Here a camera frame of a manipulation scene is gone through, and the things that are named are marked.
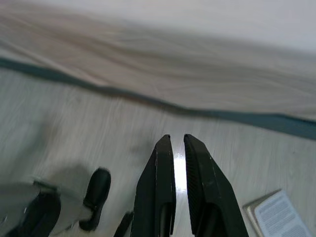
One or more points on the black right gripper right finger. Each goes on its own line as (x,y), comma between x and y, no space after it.
(207,187)

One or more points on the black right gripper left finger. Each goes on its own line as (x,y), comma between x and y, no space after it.
(155,187)

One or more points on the white book with blue lettering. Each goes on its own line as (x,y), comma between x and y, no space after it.
(279,214)

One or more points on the silver black right robot leg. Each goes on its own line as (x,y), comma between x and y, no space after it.
(97,187)

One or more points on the silver black robot leg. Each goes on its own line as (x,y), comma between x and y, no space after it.
(97,187)
(14,197)

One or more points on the teal bed base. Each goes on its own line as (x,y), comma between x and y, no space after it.
(271,123)

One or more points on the cream sheeted bed mattress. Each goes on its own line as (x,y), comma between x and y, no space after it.
(172,74)

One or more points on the silver black left robot leg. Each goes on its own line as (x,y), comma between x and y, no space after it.
(14,197)

